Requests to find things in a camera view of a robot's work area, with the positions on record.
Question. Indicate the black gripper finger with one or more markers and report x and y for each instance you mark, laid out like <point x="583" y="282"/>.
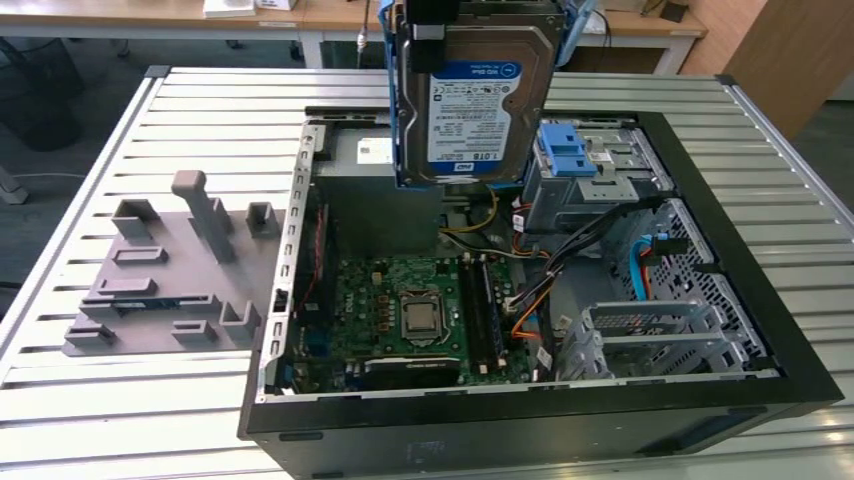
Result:
<point x="434" y="55"/>

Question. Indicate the hard disk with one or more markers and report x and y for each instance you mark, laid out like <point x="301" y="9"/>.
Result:
<point x="481" y="100"/>

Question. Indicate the metal disk bay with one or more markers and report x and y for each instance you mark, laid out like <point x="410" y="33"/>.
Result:
<point x="661" y="341"/>

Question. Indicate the white labelled box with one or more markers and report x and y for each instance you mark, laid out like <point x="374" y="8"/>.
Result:
<point x="277" y="4"/>

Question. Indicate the blue plastic drive latch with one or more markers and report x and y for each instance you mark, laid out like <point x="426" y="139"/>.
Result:
<point x="563" y="150"/>

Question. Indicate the grey power supply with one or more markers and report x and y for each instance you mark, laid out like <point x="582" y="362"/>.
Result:
<point x="374" y="220"/>

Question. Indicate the grey metal drive cage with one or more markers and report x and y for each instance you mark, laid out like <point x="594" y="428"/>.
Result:
<point x="601" y="190"/>

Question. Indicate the black case fan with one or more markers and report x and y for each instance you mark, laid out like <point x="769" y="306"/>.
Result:
<point x="310" y="260"/>

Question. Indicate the green motherboard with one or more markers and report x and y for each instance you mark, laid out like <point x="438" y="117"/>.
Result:
<point x="363" y="280"/>

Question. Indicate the black RAM slot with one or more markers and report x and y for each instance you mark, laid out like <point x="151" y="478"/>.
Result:
<point x="473" y="315"/>

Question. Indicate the silver CPU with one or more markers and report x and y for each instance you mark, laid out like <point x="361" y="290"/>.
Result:
<point x="421" y="317"/>

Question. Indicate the brown wooden cabinet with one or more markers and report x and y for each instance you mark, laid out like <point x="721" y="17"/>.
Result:
<point x="788" y="60"/>

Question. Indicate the CPU socket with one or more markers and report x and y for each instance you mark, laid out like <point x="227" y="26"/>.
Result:
<point x="402" y="320"/>

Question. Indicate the RAM stick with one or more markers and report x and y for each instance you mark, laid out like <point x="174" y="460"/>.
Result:
<point x="497" y="320"/>
<point x="143" y="304"/>

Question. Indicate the grey parts rack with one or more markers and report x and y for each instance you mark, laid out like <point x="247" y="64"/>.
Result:
<point x="174" y="260"/>

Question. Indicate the black mesh waste bin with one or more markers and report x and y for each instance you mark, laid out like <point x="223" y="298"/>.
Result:
<point x="40" y="100"/>

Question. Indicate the black graphics card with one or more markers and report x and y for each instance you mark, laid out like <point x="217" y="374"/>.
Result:
<point x="410" y="372"/>

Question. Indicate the white stand foot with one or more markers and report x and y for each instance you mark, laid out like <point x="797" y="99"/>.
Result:
<point x="14" y="187"/>

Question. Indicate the black PC case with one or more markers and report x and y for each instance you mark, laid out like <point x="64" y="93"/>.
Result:
<point x="467" y="430"/>

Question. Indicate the wooden desk white frame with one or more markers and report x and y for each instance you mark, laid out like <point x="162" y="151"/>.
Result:
<point x="321" y="20"/>

